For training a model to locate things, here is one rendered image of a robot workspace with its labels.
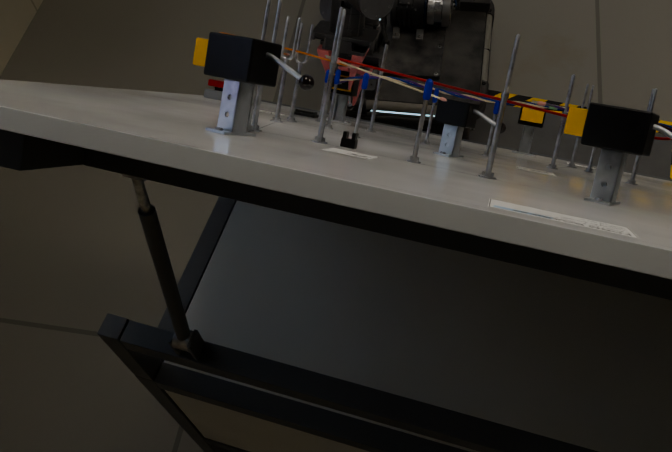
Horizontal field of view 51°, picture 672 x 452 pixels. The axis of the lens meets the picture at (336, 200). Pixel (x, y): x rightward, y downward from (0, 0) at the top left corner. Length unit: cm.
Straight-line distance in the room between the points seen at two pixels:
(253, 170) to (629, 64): 253
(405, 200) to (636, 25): 267
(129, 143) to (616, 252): 35
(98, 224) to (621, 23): 213
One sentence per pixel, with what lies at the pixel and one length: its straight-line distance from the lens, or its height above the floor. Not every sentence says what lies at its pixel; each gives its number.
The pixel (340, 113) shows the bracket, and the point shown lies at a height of 107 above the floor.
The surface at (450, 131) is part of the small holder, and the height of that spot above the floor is 133.
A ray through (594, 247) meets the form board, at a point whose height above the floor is 164.
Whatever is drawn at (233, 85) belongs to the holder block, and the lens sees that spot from 68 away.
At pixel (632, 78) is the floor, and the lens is 291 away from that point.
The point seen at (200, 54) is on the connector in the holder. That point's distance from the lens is 70.
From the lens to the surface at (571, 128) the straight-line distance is 71.
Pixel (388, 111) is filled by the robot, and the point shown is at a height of 21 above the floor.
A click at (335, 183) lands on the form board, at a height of 165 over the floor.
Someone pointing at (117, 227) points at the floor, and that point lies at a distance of 257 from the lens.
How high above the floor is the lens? 205
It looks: 57 degrees down
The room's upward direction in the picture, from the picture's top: 8 degrees counter-clockwise
